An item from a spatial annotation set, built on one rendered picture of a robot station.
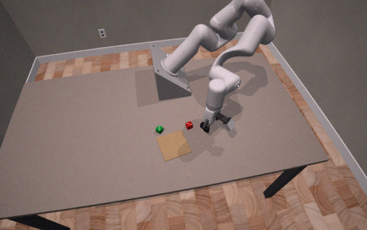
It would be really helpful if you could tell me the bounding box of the green die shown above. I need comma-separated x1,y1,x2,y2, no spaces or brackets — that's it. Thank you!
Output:
156,125,164,134

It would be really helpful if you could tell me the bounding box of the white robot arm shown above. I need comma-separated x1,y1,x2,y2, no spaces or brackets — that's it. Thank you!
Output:
161,0,276,111

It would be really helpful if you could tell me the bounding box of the red die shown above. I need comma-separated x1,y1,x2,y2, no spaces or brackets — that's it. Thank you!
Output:
185,121,193,130

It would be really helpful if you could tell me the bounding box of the tan flat mat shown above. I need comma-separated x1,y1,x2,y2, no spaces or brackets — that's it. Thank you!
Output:
156,130,192,162

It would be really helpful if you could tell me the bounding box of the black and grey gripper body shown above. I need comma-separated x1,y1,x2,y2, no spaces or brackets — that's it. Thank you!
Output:
203,106,221,126

